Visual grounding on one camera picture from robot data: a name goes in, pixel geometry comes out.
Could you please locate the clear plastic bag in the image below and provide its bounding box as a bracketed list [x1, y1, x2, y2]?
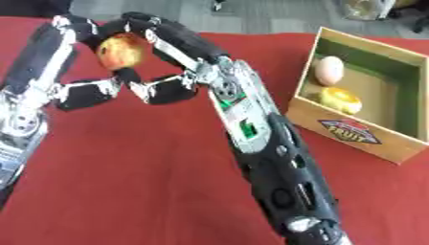
[340, 0, 399, 21]

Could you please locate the red and yellow toy apple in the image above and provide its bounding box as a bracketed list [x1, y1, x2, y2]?
[95, 32, 149, 71]

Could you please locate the white toy egg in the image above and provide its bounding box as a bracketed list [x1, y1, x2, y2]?
[313, 56, 348, 87]

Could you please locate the yellow toy fruit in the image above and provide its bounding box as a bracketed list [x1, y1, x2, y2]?
[318, 86, 364, 115]

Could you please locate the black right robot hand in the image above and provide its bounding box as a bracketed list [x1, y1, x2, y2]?
[95, 11, 232, 105]

